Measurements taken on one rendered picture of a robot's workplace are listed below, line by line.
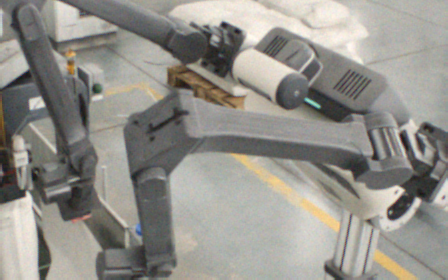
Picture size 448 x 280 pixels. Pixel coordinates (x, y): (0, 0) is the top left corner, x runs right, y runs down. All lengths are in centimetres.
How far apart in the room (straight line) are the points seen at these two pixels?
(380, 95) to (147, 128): 50
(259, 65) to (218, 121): 38
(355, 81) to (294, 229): 232
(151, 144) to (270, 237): 261
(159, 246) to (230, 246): 220
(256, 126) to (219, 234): 255
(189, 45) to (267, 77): 29
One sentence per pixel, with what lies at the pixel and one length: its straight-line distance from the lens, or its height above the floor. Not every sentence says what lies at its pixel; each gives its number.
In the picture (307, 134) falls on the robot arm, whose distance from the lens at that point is 99.
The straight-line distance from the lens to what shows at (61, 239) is 187.
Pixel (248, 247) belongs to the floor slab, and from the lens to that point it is 340.
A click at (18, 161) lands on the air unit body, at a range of 177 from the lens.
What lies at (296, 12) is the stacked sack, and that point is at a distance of 496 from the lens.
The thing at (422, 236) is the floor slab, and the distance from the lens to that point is 371.
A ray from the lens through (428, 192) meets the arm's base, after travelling 119.
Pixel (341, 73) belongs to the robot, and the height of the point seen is 155.
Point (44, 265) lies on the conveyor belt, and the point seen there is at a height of 38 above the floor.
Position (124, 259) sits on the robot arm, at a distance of 129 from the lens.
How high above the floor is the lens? 203
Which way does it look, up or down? 31 degrees down
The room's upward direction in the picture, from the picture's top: 1 degrees clockwise
